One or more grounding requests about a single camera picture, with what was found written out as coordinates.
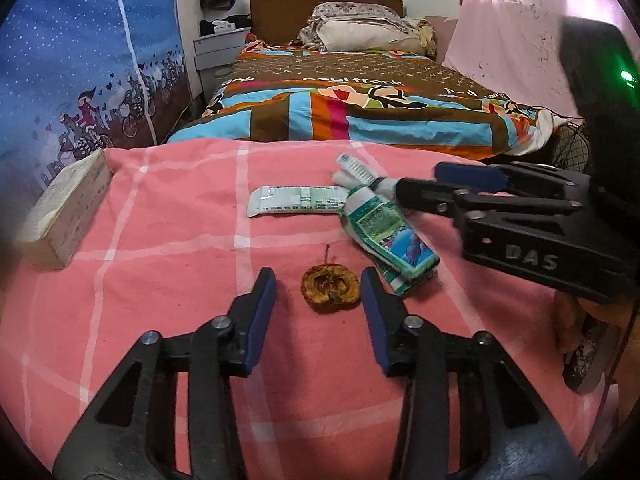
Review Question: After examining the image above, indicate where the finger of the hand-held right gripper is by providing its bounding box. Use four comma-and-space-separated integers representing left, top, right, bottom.
434, 161, 592, 197
395, 177, 584, 222

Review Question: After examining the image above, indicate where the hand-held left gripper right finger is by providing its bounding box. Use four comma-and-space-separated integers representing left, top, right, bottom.
360, 266, 583, 480

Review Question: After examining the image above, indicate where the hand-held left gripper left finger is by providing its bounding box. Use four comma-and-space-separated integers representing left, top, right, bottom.
52, 267, 277, 480

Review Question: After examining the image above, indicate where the large green toothpaste tube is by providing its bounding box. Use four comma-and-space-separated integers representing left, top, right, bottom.
337, 182, 441, 296

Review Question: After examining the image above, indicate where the brown apple core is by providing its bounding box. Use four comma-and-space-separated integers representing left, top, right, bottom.
300, 244, 360, 314

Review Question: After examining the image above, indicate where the small white tube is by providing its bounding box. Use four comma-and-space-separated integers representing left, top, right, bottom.
332, 154, 401, 196

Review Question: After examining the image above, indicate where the white-green tube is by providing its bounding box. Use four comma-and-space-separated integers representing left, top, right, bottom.
246, 185, 351, 219

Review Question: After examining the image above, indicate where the pink checked blanket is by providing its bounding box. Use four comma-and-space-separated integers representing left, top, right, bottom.
0, 137, 621, 480

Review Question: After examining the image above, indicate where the colourful striped bedspread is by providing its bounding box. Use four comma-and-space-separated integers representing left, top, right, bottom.
167, 40, 566, 161

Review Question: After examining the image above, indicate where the dark slipper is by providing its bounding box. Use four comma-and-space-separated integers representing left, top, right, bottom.
562, 322, 622, 393

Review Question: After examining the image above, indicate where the pink embroidered curtain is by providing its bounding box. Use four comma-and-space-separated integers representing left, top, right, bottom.
442, 0, 640, 122

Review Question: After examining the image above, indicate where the cream pillow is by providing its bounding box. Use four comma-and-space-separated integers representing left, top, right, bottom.
299, 16, 425, 54

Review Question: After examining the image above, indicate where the floral pillow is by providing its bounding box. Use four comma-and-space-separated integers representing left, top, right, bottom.
306, 1, 402, 27

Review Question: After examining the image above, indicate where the beige tissue box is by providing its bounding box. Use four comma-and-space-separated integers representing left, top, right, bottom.
27, 150, 113, 268

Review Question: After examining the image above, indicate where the brown wooden headboard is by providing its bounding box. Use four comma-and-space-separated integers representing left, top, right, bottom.
249, 0, 405, 44

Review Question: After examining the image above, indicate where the grey nightstand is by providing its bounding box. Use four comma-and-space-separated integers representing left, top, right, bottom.
192, 26, 251, 102

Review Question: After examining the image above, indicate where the black and white cloth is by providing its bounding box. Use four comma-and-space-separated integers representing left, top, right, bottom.
200, 16, 251, 36

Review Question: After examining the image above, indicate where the blue printed fabric wardrobe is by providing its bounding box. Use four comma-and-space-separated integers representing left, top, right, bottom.
0, 0, 193, 211

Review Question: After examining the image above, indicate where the wire fan guard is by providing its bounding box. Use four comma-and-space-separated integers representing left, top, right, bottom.
550, 122, 592, 175

